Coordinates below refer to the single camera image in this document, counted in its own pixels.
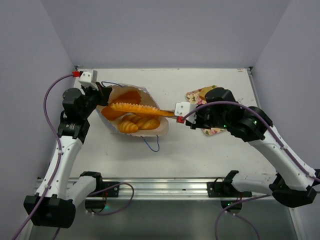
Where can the herb bread slice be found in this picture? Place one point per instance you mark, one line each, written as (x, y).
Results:
(205, 90)

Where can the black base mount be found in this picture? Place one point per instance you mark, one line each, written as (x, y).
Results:
(96, 203)
(226, 193)

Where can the metal tongs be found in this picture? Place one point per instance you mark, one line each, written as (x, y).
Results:
(168, 114)

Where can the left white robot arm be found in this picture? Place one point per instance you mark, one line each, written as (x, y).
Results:
(54, 203)

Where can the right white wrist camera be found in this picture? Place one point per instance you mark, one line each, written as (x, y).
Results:
(182, 109)

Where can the scored orange bread loaf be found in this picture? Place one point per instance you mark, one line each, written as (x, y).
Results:
(143, 123)

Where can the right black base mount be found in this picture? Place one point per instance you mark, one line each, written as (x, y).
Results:
(226, 193)

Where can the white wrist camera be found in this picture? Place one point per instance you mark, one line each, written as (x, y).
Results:
(182, 109)
(88, 78)

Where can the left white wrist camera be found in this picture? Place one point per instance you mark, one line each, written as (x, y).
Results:
(88, 78)

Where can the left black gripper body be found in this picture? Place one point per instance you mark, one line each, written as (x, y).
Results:
(92, 97)

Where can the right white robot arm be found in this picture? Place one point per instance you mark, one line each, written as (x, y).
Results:
(292, 184)

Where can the checkered paper bag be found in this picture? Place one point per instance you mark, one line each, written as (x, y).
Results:
(146, 99)

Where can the long ridged orange bread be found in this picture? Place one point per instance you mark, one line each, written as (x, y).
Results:
(137, 108)

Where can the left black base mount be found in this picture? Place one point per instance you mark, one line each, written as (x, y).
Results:
(96, 203)

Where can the aluminium rail frame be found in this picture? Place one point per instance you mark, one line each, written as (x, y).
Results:
(162, 188)

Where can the floral tray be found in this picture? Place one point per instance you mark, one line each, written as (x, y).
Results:
(193, 97)

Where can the small orange bread roll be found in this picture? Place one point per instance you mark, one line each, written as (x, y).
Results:
(127, 127)

